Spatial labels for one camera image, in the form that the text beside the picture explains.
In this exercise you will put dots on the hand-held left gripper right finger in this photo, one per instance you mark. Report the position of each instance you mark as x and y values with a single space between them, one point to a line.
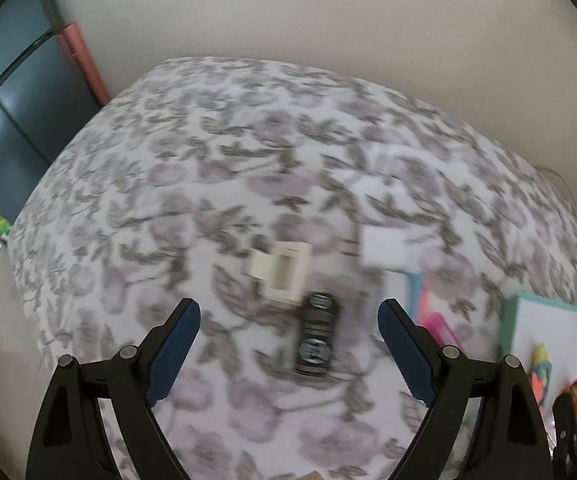
411 355

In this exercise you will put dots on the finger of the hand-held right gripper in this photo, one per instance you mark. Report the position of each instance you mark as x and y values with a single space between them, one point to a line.
563 435

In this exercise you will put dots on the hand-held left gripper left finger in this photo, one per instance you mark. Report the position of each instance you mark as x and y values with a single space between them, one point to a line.
168 355

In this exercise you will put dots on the teal white shallow tray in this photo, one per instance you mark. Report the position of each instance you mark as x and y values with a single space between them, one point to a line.
568 330

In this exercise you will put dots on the black toy car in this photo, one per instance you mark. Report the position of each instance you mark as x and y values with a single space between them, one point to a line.
316 332

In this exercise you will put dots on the white charger cube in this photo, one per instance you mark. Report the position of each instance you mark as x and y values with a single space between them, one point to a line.
386 250

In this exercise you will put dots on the white plastic clip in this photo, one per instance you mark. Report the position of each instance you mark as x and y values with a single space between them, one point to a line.
261 265

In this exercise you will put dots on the grey floral blanket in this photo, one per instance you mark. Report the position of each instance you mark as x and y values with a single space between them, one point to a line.
218 160

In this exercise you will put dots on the dark cabinet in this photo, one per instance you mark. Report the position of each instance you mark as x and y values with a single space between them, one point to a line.
18 125

